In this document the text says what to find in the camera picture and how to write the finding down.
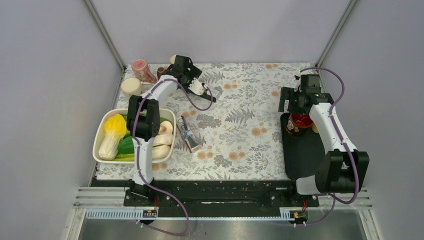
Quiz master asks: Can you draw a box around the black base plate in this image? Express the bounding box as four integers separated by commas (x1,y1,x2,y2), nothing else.
123,180,320,219

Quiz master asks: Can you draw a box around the cream cat pattern mug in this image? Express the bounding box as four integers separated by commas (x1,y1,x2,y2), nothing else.
120,77,153,98

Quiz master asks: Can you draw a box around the white bok choy toy lower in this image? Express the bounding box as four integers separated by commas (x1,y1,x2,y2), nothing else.
152,145,171,160

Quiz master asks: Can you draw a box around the white plastic tub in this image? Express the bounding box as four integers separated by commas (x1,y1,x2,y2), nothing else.
92,107,177,165

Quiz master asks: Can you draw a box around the white silver toothpaste box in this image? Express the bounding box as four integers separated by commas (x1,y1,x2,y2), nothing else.
176,115,200,153

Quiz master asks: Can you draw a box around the plain yellow mug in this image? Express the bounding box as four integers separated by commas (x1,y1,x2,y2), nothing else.
311,123,319,134

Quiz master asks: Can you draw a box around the black tray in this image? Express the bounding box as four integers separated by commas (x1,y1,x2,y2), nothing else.
280,113,325,180

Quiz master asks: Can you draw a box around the yellow napa cabbage toy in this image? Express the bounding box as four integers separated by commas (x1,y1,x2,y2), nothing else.
98,114,127,160

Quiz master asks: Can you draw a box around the green leafy vegetable toy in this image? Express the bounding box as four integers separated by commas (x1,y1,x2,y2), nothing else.
113,117,169,163

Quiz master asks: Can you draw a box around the floral tablecloth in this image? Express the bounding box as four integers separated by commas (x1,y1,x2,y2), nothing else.
96,62,327,181

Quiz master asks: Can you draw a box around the pink patterned mug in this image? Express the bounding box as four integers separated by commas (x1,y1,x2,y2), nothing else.
131,59,157,84

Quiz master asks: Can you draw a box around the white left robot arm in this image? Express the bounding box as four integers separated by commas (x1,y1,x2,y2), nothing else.
126,55,210,186

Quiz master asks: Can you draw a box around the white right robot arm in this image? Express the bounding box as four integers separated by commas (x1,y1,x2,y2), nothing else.
278,74,370,206

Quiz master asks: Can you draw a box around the beige mushroom toy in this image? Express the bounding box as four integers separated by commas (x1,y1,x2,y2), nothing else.
158,120,174,135

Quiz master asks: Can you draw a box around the green bell pepper toy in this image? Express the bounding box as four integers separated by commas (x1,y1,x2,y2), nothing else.
117,135,134,155

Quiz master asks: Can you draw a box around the green white bok choy toy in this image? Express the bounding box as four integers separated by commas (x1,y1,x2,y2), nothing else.
152,133,174,147

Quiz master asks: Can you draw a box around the black silver toothpaste box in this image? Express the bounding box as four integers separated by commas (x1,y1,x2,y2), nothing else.
198,88,222,103

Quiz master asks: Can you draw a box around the black orange floral mug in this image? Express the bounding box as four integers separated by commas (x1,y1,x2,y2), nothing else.
285,113,314,137

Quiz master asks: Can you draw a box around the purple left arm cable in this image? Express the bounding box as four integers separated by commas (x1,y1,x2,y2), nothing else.
130,77,215,238

